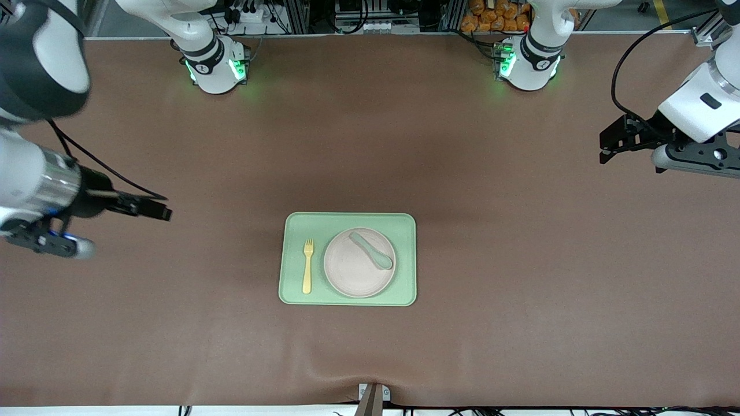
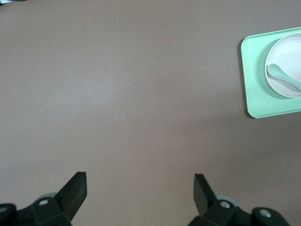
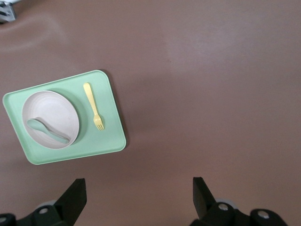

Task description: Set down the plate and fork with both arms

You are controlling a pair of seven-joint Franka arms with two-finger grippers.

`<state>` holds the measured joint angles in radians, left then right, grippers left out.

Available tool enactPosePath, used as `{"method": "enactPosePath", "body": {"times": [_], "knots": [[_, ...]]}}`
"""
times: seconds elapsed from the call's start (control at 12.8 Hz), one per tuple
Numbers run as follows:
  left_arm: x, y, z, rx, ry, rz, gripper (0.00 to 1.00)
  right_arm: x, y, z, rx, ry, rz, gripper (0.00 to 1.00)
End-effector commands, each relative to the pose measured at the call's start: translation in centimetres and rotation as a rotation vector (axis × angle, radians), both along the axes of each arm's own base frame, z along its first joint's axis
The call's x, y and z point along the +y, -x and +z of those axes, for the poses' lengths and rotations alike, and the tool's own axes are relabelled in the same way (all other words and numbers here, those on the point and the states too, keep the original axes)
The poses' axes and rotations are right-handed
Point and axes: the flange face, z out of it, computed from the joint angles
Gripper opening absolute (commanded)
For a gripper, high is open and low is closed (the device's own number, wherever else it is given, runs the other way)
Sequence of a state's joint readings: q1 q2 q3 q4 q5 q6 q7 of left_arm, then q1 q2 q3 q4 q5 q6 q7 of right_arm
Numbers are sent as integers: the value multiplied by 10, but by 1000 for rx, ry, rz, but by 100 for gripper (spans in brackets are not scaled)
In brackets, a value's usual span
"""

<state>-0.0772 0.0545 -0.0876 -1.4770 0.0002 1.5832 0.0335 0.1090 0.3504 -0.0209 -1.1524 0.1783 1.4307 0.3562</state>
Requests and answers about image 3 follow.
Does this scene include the white round plate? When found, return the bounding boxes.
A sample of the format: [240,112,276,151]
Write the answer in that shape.
[22,90,80,150]

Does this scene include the light green rectangular tray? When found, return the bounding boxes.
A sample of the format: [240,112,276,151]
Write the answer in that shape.
[2,69,127,167]

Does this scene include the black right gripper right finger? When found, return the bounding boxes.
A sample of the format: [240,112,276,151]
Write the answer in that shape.
[190,176,287,226]

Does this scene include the yellow plastic fork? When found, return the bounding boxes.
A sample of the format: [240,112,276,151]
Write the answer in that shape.
[83,82,105,131]

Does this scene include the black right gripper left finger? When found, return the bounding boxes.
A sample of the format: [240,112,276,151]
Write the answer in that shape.
[0,178,88,226]

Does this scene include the pale green plastic spoon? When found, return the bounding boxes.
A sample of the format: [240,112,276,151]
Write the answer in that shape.
[26,118,71,144]

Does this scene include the brown table mat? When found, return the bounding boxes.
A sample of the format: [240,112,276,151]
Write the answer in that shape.
[0,0,301,226]

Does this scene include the grey metal camera mount bracket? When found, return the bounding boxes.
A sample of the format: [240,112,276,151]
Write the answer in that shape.
[0,4,17,24]

